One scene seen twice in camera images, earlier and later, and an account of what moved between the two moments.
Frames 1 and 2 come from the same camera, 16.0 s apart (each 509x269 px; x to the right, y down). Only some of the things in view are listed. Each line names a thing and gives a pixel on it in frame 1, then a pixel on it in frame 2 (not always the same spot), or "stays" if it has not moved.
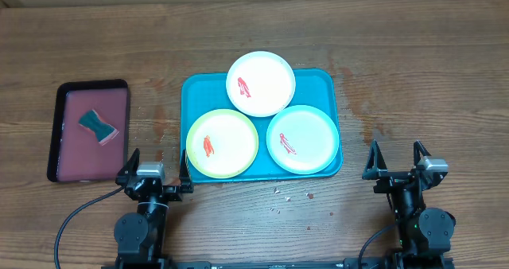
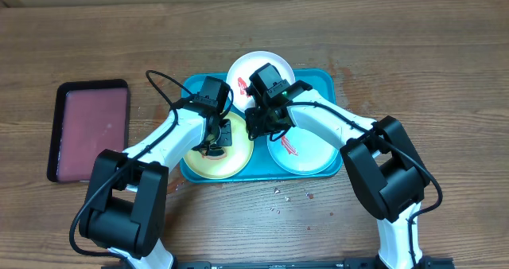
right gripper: [374, 165] to [254, 118]
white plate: [261, 83] stays
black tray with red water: [90, 131] stays
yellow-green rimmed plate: [222, 143] stays
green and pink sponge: [103, 132] to [213, 153]
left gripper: [171, 193] to [224, 137]
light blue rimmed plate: [303, 139] stays
